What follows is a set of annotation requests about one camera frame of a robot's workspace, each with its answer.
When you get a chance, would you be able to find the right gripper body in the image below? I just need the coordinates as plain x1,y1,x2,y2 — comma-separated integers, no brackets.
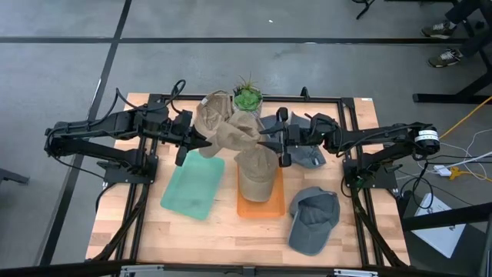
276,106,312,169

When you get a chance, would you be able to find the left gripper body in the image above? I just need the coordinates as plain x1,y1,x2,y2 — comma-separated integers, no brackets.
168,109,194,168

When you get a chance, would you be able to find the green plastic tray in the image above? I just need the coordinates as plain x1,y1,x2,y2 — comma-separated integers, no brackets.
159,149,226,222

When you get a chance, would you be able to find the potted green succulent plant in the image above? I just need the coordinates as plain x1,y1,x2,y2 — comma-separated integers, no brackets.
232,75,264,116

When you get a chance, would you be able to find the orange plastic tray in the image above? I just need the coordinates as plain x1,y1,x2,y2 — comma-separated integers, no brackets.
236,165,287,219

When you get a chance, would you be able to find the yellow plug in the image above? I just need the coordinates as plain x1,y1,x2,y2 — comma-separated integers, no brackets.
448,166,468,182

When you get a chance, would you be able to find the black metal beam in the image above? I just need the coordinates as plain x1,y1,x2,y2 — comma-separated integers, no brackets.
401,202,492,232

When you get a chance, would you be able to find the white flat box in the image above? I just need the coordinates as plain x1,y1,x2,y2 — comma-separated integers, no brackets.
412,192,467,259

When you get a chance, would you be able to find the black furniture foot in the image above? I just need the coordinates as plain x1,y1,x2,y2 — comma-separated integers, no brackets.
0,167,31,186

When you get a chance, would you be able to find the black aluminium crossbar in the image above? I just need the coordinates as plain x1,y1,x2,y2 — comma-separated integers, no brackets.
0,259,492,277

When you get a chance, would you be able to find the person's leg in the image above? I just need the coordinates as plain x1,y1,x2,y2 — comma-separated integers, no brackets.
444,0,481,25
459,28,492,58

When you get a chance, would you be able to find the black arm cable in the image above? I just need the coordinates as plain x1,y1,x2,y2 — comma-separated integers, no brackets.
115,78,188,116

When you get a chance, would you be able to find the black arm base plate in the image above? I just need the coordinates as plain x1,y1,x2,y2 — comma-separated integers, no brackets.
343,158,399,190
102,153,159,185

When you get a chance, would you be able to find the silver metal bracket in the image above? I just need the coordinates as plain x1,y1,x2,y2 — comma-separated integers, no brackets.
120,264,165,277
333,268,380,277

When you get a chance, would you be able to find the black desk frame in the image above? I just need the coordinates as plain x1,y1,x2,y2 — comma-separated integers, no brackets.
412,0,492,105

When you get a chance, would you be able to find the yellow extension cable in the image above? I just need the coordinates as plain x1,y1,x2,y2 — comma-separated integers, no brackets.
437,95,492,142

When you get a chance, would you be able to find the white floor cable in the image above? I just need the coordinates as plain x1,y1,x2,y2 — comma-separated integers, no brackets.
441,150,492,170

